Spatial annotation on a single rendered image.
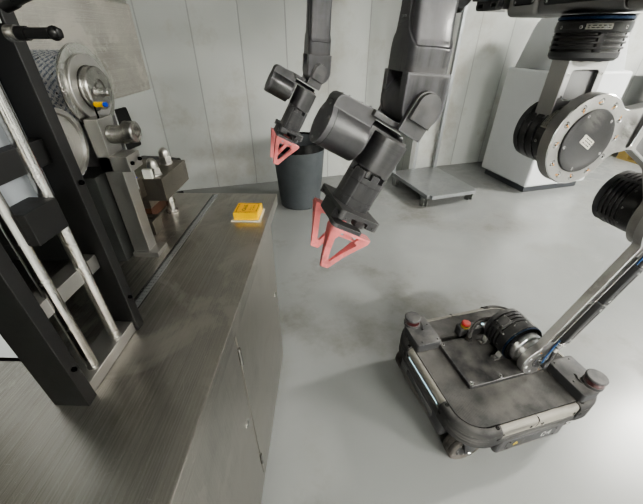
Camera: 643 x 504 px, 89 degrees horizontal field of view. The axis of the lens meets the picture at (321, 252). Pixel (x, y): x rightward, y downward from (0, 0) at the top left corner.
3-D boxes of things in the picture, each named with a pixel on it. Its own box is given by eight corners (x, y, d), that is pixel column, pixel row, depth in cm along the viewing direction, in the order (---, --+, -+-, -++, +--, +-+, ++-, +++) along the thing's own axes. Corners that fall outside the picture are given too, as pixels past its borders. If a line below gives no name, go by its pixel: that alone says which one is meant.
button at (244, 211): (258, 221, 92) (257, 213, 90) (233, 220, 92) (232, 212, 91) (262, 210, 98) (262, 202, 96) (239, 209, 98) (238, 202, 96)
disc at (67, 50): (80, 137, 60) (43, 42, 52) (78, 137, 60) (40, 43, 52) (123, 120, 73) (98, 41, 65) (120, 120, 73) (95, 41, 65)
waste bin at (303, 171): (321, 190, 339) (321, 130, 306) (328, 210, 300) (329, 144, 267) (275, 193, 333) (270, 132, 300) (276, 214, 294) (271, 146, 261)
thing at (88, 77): (117, 101, 68) (99, 115, 62) (108, 101, 68) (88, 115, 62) (101, 61, 63) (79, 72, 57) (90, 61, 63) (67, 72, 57)
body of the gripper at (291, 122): (278, 133, 84) (291, 105, 81) (273, 124, 92) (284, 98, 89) (300, 144, 87) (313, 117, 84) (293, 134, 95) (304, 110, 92)
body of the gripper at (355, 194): (336, 221, 43) (365, 172, 41) (317, 192, 52) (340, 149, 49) (373, 236, 46) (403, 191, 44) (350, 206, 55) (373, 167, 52)
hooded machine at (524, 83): (534, 166, 403) (591, 9, 317) (583, 186, 348) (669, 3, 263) (478, 172, 385) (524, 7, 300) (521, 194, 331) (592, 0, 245)
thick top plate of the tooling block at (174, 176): (167, 201, 86) (161, 179, 83) (18, 199, 87) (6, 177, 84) (189, 179, 100) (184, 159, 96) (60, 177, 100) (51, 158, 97)
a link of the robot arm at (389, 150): (418, 145, 43) (399, 135, 48) (379, 121, 40) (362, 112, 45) (389, 191, 46) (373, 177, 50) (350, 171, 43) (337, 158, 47)
